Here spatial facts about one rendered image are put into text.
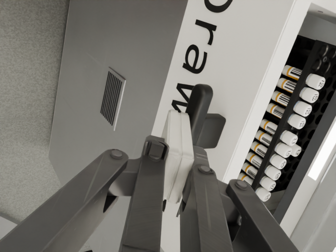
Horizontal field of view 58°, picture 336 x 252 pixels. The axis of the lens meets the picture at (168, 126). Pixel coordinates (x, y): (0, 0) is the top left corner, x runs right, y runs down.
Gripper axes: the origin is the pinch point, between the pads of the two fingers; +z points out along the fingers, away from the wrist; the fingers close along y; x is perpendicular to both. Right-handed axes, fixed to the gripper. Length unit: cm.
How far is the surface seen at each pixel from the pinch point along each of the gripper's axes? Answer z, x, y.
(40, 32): 84, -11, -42
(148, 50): 40.1, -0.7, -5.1
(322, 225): 8.0, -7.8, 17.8
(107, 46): 55, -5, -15
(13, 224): 80, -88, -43
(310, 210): 8.8, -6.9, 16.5
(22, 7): 80, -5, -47
